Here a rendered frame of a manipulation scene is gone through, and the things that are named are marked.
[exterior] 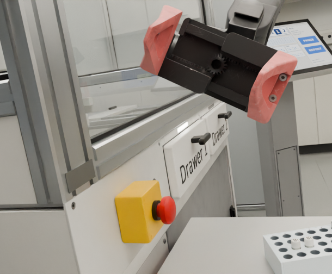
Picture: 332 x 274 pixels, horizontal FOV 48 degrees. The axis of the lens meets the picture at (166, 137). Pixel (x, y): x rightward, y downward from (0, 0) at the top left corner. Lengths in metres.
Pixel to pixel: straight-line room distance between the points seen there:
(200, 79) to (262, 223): 0.42
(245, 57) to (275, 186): 1.49
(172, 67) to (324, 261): 0.34
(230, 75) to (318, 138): 3.56
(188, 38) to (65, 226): 0.25
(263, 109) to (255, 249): 0.36
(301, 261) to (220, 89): 0.28
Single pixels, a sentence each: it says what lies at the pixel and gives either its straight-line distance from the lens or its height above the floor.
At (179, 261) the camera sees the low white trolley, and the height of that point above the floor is 0.76.
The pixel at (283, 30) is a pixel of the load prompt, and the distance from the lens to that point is 1.86.
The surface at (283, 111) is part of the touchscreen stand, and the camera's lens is 1.79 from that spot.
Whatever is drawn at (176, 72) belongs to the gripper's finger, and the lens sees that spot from 0.38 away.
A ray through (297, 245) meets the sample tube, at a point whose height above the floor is 0.80.
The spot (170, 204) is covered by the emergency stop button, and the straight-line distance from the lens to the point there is 0.53.
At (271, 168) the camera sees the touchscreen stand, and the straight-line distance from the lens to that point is 1.82.
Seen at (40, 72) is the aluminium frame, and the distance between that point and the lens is 0.42.
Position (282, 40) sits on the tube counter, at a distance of 1.81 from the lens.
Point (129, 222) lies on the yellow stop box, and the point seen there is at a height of 0.87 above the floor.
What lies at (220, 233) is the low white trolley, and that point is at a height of 0.76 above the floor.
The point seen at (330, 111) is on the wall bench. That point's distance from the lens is 3.90.
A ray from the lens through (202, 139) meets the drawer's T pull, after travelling 0.81.
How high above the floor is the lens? 1.08
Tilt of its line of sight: 11 degrees down
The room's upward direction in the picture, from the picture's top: 9 degrees counter-clockwise
